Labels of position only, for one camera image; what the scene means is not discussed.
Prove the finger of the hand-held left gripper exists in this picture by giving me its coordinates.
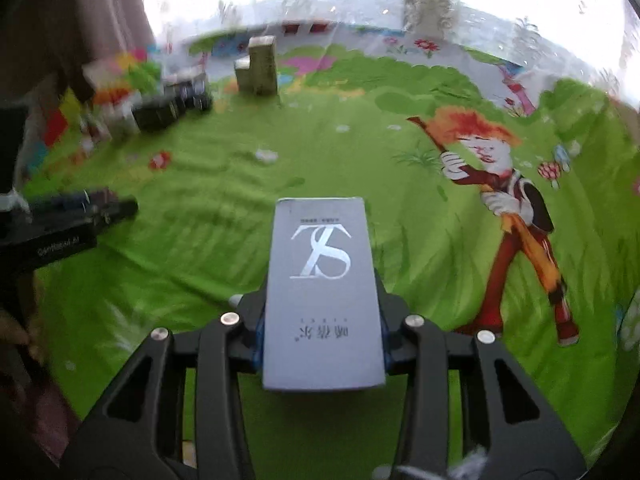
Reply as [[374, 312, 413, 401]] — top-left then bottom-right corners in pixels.
[[82, 198, 140, 228], [27, 188, 121, 216]]

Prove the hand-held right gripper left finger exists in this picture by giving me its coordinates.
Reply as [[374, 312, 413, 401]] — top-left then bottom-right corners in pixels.
[[60, 290, 268, 480]]

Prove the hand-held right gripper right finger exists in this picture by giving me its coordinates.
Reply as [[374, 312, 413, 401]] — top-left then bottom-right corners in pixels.
[[372, 275, 588, 480]]

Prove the pale grey rectangular box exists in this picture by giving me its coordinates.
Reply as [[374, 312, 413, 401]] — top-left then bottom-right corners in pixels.
[[262, 197, 387, 392]]

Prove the tall beige box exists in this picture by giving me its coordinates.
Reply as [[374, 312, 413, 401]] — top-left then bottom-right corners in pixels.
[[248, 36, 279, 96]]

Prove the dark grey box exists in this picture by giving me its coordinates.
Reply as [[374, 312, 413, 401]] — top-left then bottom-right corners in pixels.
[[132, 96, 181, 133]]

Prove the brown curtain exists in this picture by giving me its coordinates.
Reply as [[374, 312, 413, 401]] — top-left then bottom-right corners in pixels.
[[0, 0, 156, 106]]

